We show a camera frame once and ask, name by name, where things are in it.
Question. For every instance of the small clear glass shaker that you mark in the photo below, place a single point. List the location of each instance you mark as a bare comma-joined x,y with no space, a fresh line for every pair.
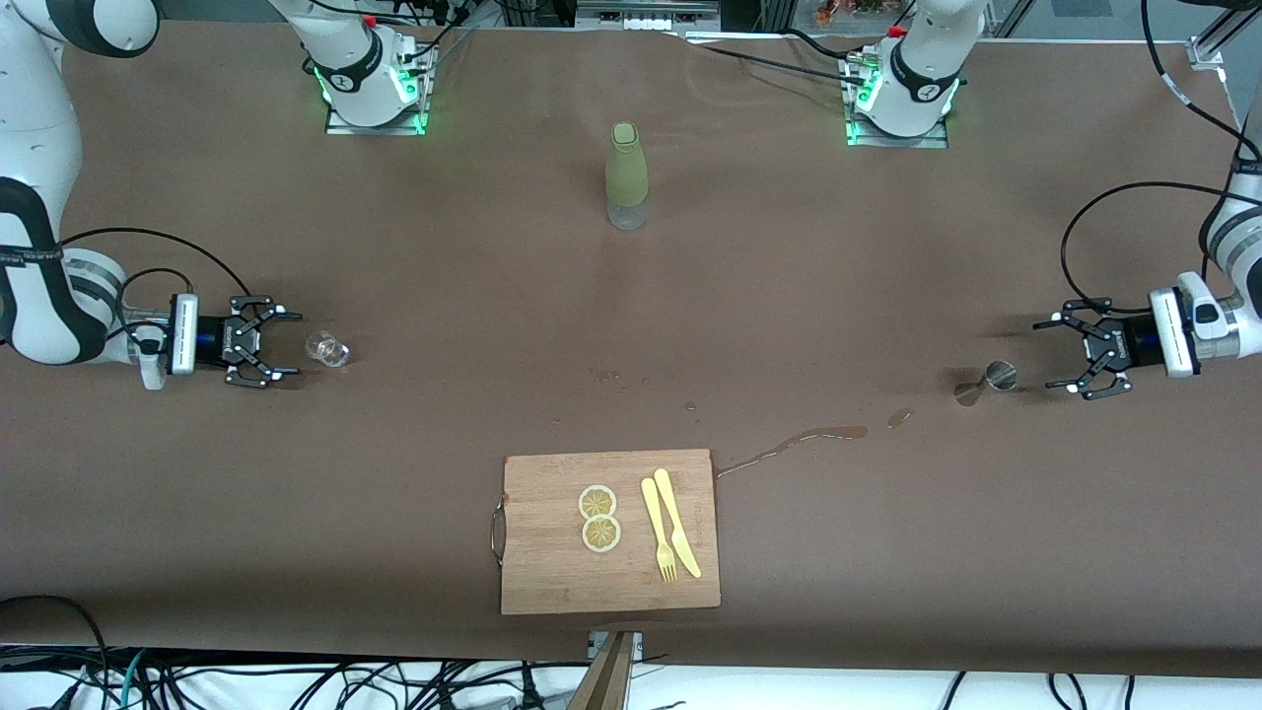
328,350

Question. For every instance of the steel measuring cup jigger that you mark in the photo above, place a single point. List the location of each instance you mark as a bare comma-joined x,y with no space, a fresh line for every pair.
1001,375

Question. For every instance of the long liquid spill puddle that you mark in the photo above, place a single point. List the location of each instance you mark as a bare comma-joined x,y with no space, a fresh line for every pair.
828,432

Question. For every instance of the small liquid spill puddle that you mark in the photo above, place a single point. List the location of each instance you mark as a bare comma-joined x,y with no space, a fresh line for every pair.
900,417

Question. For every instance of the yellow plastic knife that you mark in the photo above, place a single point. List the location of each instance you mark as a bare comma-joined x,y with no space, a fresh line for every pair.
670,503

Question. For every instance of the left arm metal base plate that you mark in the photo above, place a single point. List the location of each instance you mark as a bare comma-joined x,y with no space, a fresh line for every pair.
892,142

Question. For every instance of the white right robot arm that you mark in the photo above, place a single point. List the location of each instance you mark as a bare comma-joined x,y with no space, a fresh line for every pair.
39,296

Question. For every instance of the grey metal device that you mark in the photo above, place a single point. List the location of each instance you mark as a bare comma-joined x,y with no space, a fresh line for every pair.
646,12

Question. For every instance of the yellow plastic fork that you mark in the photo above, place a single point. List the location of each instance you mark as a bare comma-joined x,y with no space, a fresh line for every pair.
653,508

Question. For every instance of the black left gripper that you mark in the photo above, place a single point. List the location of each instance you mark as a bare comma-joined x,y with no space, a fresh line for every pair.
1127,347

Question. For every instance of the green sleeved glass bottle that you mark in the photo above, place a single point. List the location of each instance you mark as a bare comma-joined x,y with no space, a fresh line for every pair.
627,168

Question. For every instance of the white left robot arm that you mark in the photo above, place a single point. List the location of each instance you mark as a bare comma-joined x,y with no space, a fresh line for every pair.
927,59

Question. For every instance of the brown table cover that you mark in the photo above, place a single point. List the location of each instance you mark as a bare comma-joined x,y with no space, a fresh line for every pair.
296,493

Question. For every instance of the aluminium frame corner bracket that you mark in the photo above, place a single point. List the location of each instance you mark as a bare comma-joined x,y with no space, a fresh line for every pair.
1205,54

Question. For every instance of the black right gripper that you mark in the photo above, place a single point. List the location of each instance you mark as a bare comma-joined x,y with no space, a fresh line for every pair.
215,340

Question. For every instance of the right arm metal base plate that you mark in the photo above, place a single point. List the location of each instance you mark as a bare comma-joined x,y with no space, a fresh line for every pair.
375,129

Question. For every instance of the lemon slice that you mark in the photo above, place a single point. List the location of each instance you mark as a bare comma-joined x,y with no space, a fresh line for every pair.
597,502
601,533

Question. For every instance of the small metal bracket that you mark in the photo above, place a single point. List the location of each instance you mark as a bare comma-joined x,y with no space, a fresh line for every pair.
595,643

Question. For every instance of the wooden post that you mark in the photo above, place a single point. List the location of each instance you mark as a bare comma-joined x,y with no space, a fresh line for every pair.
606,680

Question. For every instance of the wooden cutting board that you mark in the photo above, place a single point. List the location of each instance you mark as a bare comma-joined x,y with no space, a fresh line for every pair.
552,552

